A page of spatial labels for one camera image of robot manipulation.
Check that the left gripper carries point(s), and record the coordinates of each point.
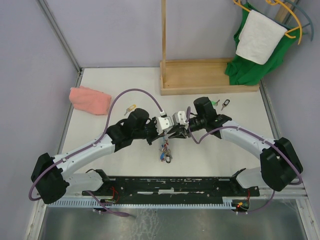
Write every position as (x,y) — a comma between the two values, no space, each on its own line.
(156,134)

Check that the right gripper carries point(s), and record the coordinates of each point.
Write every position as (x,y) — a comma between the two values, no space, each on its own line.
(183,133)

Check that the metal keyring plate with keys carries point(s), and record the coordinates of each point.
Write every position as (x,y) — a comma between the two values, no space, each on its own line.
(166,154)

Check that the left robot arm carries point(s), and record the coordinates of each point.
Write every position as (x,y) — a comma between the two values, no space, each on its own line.
(55,176)

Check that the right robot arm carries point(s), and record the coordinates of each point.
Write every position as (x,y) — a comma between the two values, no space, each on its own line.
(279,164)

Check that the yellow tag key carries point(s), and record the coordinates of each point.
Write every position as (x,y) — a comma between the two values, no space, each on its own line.
(130,109)

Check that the green tag key right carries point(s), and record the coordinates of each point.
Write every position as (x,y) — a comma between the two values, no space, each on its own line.
(215,103)

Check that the wooden rack stand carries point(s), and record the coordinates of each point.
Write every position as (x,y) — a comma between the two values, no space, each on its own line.
(194,76)

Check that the black tag key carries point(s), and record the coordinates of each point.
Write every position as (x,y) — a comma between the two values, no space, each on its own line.
(225,104)

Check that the pink folded towel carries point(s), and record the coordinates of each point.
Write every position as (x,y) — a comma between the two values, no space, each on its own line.
(89,100)

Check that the green cloth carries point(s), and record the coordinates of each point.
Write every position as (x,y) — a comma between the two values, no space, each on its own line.
(245,72)

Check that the white towel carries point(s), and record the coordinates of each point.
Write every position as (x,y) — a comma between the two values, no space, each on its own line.
(258,38)

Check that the grey-green hanger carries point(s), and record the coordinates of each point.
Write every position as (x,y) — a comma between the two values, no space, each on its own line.
(296,6)

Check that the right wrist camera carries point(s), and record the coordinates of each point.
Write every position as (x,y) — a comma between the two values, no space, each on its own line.
(180,118)

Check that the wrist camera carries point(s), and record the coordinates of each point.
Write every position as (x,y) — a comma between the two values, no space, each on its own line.
(163,124)
(180,118)

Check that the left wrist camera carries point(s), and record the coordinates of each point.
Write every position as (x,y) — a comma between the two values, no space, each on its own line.
(163,124)

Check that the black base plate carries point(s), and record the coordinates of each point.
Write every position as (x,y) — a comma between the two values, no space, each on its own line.
(166,190)

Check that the metal corner frame post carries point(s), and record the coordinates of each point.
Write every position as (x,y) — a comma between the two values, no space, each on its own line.
(48,13)

